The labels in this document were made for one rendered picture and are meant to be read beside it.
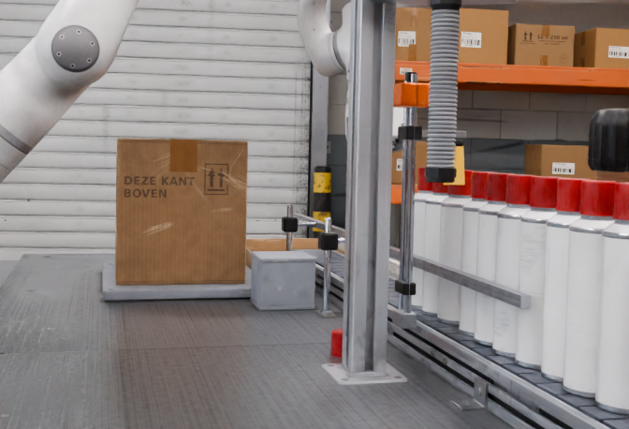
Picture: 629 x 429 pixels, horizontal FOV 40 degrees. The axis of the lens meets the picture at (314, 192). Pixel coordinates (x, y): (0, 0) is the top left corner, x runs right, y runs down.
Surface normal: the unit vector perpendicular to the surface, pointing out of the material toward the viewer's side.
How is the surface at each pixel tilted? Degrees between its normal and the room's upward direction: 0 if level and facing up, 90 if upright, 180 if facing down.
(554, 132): 90
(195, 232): 90
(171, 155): 90
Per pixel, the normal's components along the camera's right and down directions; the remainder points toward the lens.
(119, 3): 0.70, -0.10
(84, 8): 0.39, -0.33
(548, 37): 0.13, 0.05
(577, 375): -0.76, 0.02
